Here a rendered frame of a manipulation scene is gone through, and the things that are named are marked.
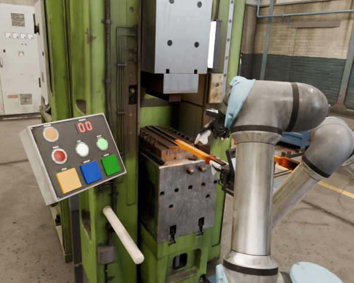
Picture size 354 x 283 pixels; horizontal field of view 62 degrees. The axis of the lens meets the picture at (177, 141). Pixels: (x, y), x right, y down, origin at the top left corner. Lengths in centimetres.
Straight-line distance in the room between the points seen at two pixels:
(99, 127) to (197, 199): 72
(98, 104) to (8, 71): 509
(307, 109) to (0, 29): 611
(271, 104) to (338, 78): 865
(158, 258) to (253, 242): 117
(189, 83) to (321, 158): 82
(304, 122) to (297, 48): 931
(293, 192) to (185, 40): 88
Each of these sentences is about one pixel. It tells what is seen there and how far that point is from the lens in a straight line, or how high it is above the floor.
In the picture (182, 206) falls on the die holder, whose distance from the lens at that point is 166.
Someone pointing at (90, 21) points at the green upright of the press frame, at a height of 158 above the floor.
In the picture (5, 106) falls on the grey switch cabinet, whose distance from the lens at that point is 659.
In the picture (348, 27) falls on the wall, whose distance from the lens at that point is 933.
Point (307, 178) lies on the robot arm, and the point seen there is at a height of 114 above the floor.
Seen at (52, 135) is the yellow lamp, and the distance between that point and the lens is 116.
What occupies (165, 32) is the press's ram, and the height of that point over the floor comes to 155.
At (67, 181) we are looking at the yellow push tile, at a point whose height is 101.
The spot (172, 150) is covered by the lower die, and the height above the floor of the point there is 97.
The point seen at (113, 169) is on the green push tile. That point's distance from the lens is 126.
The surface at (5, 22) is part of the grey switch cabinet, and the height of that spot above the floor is 179.
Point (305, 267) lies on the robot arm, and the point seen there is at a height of 105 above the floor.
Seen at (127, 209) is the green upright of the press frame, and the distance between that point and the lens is 175.
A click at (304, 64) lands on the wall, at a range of 984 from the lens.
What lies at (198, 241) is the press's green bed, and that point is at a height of 39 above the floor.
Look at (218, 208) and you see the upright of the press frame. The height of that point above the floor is 43.
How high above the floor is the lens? 148
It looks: 17 degrees down
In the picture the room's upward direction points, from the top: 3 degrees clockwise
